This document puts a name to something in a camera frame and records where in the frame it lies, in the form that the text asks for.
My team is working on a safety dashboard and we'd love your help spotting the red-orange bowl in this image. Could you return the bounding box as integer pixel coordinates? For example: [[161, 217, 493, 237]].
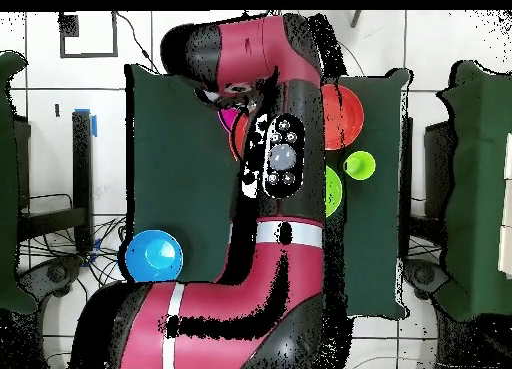
[[321, 83, 366, 152], [228, 112, 250, 162]]

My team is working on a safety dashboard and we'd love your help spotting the large pink bowl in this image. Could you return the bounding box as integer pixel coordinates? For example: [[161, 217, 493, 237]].
[[217, 106, 242, 131]]

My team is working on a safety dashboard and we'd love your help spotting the light blue bowl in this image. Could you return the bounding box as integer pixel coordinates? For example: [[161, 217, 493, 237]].
[[124, 229, 184, 284]]

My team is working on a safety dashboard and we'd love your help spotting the white box stack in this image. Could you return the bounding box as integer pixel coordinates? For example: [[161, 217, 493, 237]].
[[497, 132, 512, 281]]

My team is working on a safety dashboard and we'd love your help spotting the green bowl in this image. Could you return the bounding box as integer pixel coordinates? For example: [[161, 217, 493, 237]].
[[324, 164, 344, 219]]

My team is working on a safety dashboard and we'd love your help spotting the dark green table cloth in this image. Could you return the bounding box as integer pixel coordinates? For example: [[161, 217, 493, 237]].
[[123, 63, 413, 320]]

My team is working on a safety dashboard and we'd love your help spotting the light green cup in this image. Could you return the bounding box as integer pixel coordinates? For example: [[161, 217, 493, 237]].
[[342, 150, 377, 181]]

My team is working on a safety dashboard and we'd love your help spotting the black metal stand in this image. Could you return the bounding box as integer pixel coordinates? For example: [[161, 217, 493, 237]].
[[15, 110, 95, 253]]

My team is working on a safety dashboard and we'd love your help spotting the blue tape strip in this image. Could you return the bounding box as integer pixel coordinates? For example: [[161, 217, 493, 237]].
[[73, 107, 98, 138]]

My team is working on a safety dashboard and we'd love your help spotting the green clothed side table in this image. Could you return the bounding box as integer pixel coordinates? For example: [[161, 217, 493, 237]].
[[0, 50, 39, 315], [435, 59, 512, 323]]

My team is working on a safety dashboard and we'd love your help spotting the tangle of floor cables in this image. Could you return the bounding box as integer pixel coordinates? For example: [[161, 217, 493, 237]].
[[17, 216, 129, 294]]

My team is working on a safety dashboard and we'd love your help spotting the black floor cable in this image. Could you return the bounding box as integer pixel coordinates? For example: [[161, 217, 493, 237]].
[[115, 10, 163, 75], [339, 38, 366, 77]]

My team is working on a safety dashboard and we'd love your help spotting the black pedestal foot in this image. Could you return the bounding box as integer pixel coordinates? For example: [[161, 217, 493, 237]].
[[403, 258, 449, 300], [17, 255, 85, 302]]

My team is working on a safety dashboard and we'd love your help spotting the black square floor frame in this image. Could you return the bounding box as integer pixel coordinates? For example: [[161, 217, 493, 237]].
[[58, 10, 120, 59]]

